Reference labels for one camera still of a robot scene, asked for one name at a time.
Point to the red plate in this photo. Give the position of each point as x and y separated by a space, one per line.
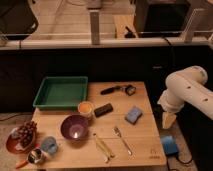
13 146

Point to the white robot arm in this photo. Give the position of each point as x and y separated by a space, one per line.
185 86

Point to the black chair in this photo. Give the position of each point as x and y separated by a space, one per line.
17 20

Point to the yellow-handled utensil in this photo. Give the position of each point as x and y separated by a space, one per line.
102 146

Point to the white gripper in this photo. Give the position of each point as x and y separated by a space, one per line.
170 106

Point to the metal fork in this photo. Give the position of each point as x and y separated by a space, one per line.
118 133

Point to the green plastic tray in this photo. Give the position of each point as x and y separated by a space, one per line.
61 93

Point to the blue box on floor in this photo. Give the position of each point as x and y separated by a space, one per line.
169 145

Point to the black-handled brush tool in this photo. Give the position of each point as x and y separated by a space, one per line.
127 89

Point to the blue sponge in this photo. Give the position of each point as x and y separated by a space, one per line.
133 115

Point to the purple bowl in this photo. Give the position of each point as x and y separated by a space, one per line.
74 127

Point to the black monitor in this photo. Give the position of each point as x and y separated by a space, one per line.
160 18

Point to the small metal pot orange handle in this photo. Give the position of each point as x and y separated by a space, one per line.
35 156

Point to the metal frame post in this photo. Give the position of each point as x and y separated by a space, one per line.
95 30

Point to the orange cup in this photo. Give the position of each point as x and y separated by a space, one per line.
85 108

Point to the bunch of dark grapes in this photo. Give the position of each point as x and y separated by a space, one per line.
26 133

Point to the blue glass cup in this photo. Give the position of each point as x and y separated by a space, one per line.
49 145

